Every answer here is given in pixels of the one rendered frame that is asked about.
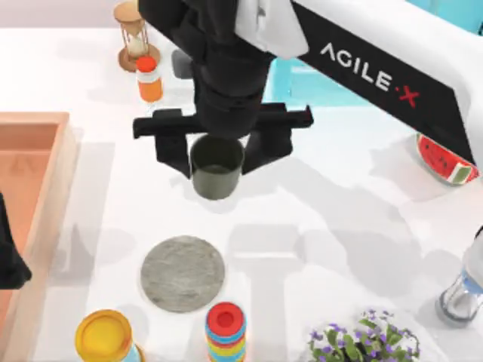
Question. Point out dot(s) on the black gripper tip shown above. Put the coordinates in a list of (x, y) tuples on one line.
[(11, 260)]

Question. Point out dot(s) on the orange bottle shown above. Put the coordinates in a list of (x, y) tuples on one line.
[(150, 84)]

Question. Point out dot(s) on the clear plastic bottle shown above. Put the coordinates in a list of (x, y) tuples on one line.
[(462, 290)]

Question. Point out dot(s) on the watermelon slice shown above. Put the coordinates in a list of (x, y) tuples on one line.
[(441, 158)]

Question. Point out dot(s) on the purple flower plant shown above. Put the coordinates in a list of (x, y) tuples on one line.
[(364, 339)]

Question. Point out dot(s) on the pale grey rounded box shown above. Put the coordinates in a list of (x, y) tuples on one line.
[(182, 64)]

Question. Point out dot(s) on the wooden hourglass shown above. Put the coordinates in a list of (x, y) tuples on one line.
[(133, 41)]

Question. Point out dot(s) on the yellow-lidded can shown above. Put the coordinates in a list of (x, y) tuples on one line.
[(102, 335)]

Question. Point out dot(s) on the grey round coaster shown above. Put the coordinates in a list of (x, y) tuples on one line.
[(183, 274)]

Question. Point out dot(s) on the olive green cup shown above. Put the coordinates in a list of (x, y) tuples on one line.
[(217, 181)]

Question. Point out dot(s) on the shallow salmon-coloured box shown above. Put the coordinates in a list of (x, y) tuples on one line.
[(28, 169)]

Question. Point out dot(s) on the stack of coloured rings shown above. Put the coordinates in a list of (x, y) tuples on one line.
[(225, 332)]

